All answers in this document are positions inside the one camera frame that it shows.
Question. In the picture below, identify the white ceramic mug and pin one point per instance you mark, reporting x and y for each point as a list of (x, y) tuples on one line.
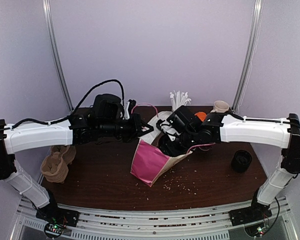
[(220, 106)]

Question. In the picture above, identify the stack of black cup lids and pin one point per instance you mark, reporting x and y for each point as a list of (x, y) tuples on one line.
[(241, 161)]

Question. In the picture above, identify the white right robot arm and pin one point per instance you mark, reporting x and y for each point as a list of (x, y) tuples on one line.
[(276, 142)]

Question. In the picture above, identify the white pink paper bag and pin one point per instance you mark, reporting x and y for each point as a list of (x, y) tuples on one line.
[(149, 162)]

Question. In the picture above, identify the aluminium frame post left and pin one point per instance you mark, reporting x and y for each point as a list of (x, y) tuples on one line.
[(55, 53)]

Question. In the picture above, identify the aluminium frame post right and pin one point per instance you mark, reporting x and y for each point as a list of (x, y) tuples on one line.
[(250, 50)]

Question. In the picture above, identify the glass jar of straws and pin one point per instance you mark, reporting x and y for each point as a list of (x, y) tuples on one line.
[(179, 99)]

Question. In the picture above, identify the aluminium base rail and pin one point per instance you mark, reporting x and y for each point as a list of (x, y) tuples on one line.
[(206, 223)]

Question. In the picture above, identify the stack of brown paper cups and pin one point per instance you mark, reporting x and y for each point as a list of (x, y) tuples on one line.
[(205, 148)]

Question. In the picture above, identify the stack of pulp cup carriers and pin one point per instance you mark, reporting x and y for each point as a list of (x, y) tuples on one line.
[(54, 167)]

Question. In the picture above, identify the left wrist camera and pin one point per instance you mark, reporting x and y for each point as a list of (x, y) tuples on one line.
[(130, 104)]

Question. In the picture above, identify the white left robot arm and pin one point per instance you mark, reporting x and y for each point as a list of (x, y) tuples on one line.
[(31, 136)]

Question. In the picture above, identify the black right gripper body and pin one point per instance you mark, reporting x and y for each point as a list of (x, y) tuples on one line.
[(170, 144)]

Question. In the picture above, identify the aluminium frame post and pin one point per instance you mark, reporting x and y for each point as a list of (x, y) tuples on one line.
[(55, 53), (250, 50)]

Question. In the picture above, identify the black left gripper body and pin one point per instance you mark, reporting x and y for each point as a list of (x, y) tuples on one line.
[(129, 132)]

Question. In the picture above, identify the orange plastic bowl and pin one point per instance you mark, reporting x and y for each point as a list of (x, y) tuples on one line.
[(201, 115)]

